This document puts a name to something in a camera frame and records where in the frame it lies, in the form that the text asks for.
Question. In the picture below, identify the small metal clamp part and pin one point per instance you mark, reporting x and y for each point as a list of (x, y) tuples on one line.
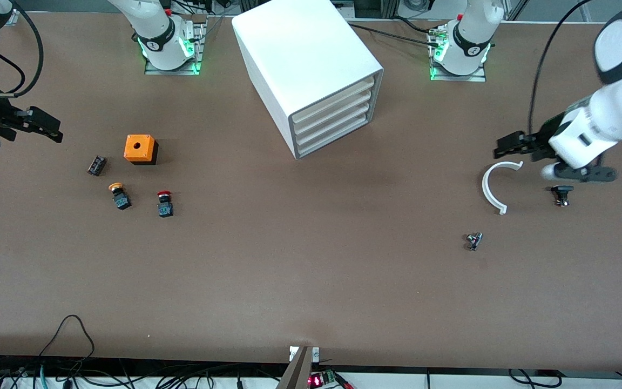
[(474, 240)]

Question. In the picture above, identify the small black knob part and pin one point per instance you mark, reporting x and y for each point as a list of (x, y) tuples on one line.
[(561, 190)]

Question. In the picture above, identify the yellow push button switch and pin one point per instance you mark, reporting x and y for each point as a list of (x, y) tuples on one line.
[(121, 199)]

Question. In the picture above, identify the small black contact block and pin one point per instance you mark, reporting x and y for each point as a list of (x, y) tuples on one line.
[(96, 166)]

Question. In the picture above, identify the grey camera stand bracket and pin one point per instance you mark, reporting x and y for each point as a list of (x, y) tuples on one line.
[(300, 370)]

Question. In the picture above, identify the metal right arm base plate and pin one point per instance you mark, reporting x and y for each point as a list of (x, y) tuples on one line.
[(151, 69)]

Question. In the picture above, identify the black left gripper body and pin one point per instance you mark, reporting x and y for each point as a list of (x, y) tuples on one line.
[(550, 130)]

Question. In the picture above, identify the circuit board with red light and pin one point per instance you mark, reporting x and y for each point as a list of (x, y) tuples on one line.
[(316, 381)]

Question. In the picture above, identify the red mushroom push button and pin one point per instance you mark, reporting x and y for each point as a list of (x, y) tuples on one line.
[(164, 205)]

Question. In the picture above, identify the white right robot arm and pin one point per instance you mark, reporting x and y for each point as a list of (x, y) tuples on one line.
[(165, 32)]

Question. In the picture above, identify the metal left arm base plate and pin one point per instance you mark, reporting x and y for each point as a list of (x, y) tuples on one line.
[(473, 78)]

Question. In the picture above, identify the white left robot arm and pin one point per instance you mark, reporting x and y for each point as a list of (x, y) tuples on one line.
[(621, 108)]

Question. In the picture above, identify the white curved plastic piece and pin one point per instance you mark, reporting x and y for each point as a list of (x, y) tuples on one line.
[(487, 189)]

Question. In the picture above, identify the orange box with hole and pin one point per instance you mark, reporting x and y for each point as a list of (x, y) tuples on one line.
[(139, 147)]

